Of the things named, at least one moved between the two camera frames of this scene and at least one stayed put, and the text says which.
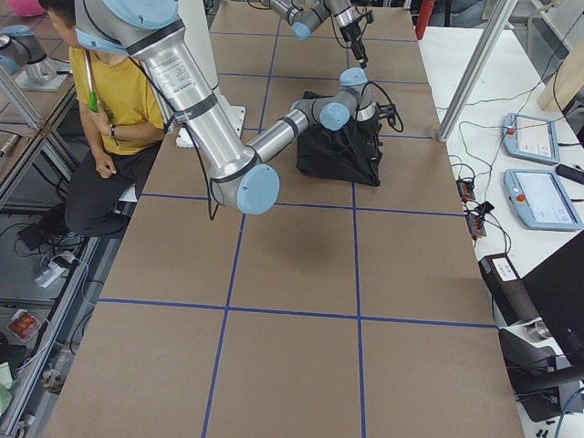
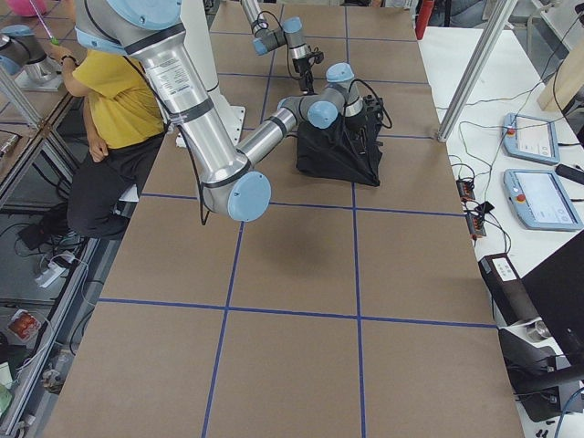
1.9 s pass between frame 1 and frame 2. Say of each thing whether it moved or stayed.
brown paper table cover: stayed
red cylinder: stayed
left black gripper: moved
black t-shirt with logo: stayed
